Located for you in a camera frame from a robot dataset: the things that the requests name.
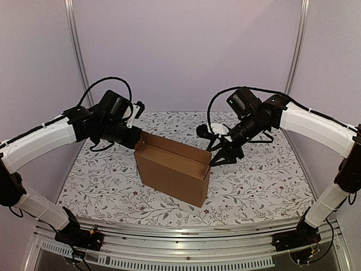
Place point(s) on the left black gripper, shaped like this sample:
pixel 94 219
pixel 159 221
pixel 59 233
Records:
pixel 135 138

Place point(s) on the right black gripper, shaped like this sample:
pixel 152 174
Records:
pixel 228 147

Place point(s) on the brown cardboard box sheet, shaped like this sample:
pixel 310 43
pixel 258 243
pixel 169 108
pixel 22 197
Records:
pixel 175 169

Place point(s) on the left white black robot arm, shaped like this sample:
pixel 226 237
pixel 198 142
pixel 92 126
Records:
pixel 110 120

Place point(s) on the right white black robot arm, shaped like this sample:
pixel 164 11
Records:
pixel 281 111

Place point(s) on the floral patterned table mat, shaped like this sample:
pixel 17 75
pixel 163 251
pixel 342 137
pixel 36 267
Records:
pixel 267 184

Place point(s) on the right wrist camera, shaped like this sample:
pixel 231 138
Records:
pixel 212 131

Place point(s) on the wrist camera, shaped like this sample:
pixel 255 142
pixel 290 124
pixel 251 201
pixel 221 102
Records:
pixel 133 112
pixel 212 131

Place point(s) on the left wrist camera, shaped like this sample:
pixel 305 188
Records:
pixel 133 112

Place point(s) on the left aluminium frame post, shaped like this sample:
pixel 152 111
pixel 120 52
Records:
pixel 71 20

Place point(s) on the aluminium frame post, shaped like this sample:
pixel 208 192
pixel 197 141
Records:
pixel 301 29
pixel 71 20

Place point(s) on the aluminium front rail base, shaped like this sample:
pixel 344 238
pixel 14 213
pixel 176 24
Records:
pixel 145 247

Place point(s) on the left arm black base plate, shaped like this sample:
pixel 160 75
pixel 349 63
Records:
pixel 76 237

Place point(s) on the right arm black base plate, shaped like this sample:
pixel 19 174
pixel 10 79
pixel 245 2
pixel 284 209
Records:
pixel 289 240

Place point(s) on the right aluminium frame post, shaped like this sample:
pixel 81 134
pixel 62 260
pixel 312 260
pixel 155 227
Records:
pixel 301 29

